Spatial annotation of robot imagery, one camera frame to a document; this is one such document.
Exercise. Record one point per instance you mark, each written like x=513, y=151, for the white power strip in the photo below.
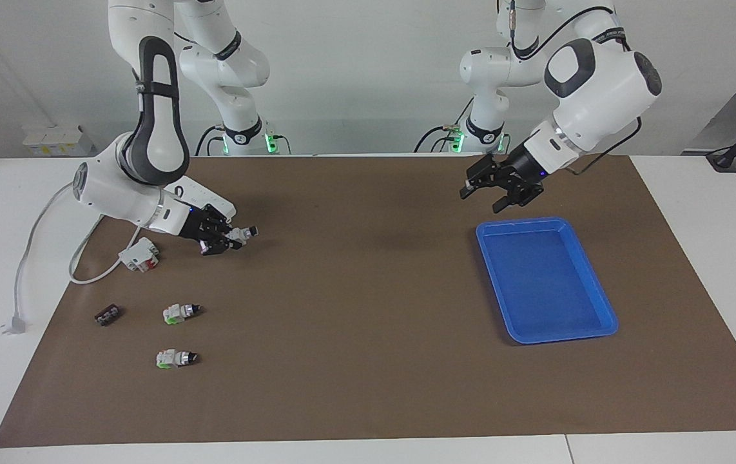
x=210, y=195

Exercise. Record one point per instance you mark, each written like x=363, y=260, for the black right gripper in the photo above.
x=199, y=222

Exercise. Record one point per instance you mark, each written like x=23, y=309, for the white cardboard boxes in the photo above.
x=52, y=140

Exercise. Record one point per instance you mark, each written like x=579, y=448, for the brown table mat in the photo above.
x=342, y=322

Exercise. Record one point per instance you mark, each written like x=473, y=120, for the white red switch block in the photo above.
x=139, y=254

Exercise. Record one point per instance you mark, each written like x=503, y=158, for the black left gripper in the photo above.
x=522, y=171

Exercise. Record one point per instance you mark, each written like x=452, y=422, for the blue plastic tray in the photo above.
x=548, y=283

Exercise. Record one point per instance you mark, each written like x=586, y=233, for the white green selector switch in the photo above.
x=178, y=314
x=171, y=358
x=245, y=233

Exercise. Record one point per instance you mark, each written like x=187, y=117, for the black terminal block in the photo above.
x=107, y=316

